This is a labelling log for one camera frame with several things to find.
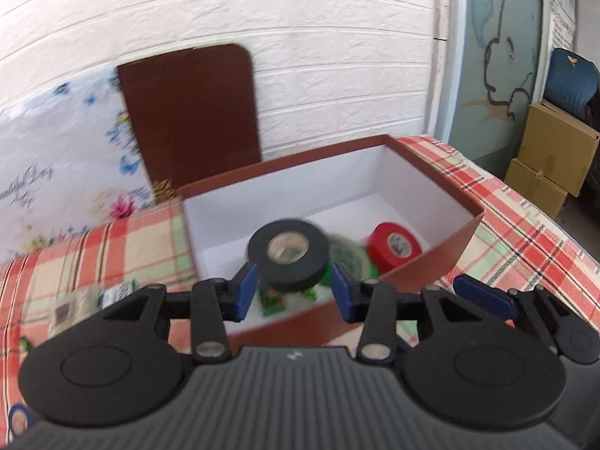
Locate green patterned packet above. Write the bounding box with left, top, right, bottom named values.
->
left=260, top=288, right=288, bottom=316

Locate black tape roll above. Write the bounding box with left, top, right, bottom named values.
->
left=247, top=219, right=330, bottom=293

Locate white printed packet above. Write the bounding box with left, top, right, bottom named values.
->
left=52, top=289, right=102, bottom=328

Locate blue tape roll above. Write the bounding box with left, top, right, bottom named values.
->
left=6, top=402, right=37, bottom=438

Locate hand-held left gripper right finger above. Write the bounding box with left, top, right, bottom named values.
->
left=331, top=262, right=488, bottom=363

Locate white wall poster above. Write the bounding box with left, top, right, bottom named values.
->
left=544, top=0, right=578, bottom=53

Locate small cardboard carton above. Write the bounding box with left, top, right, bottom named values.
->
left=503, top=158, right=571, bottom=221

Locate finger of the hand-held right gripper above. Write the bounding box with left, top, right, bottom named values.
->
left=453, top=274, right=600, bottom=366

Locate brown box lid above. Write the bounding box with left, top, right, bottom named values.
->
left=117, top=43, right=263, bottom=189

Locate large cardboard carton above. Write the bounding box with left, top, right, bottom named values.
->
left=517, top=100, right=600, bottom=198

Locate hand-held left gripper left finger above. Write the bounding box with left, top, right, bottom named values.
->
left=100, top=262, right=259, bottom=365

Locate blue chair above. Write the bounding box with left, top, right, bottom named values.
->
left=543, top=47, right=600, bottom=128

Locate brown cardboard box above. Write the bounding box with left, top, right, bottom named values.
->
left=175, top=134, right=486, bottom=350

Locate red tape roll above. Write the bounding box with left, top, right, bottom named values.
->
left=366, top=222, right=423, bottom=274

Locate green tape roll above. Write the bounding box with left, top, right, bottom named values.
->
left=322, top=233, right=378, bottom=287

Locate green and white packet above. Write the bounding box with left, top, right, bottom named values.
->
left=100, top=280, right=138, bottom=303

